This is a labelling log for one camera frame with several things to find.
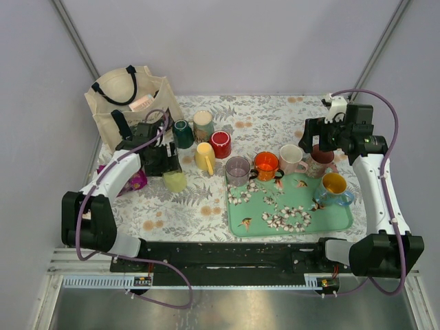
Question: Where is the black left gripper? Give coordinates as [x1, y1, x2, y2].
[146, 142, 182, 177]

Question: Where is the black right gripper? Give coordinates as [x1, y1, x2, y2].
[297, 115, 351, 153]

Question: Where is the lime green mug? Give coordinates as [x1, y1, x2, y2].
[162, 170, 187, 193]

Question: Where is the tall pink floral mug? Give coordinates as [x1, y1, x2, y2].
[305, 144, 339, 179]

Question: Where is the small pale pink mug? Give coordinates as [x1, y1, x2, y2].
[279, 144, 309, 175]

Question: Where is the blue glazed mug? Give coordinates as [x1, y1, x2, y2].
[313, 173, 355, 207]

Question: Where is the orange mug black handle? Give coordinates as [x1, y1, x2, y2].
[250, 151, 285, 182]

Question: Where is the lilac mug black handle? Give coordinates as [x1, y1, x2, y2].
[225, 156, 259, 187]

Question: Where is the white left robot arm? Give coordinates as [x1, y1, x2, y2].
[61, 120, 179, 272]

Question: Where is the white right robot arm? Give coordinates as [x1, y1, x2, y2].
[299, 104, 424, 278]

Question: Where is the dark green mug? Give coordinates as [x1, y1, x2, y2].
[173, 120, 194, 149]

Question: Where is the yellow mug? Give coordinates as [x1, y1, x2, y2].
[195, 142, 215, 175]

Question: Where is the cream floral mug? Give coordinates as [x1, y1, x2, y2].
[193, 111, 214, 144]

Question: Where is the red mug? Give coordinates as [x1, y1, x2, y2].
[209, 131, 232, 159]

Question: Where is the purple snack packet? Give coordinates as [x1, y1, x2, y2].
[96, 168, 147, 200]

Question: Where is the floral table mat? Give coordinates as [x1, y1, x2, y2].
[113, 96, 366, 242]

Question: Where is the pink box in bag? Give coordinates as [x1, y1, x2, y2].
[129, 94, 155, 112]

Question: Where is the beige canvas tote bag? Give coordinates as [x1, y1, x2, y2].
[85, 65, 184, 151]

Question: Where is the green hummingbird tray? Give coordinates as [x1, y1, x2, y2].
[225, 173, 353, 238]

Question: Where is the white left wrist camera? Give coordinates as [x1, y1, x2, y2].
[155, 126, 164, 146]

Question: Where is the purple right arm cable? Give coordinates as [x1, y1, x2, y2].
[321, 89, 408, 298]

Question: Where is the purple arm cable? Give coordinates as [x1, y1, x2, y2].
[321, 89, 408, 298]
[75, 109, 194, 309]

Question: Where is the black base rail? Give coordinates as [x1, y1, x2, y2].
[110, 241, 349, 287]

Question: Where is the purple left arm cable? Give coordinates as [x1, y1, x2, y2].
[75, 109, 194, 309]

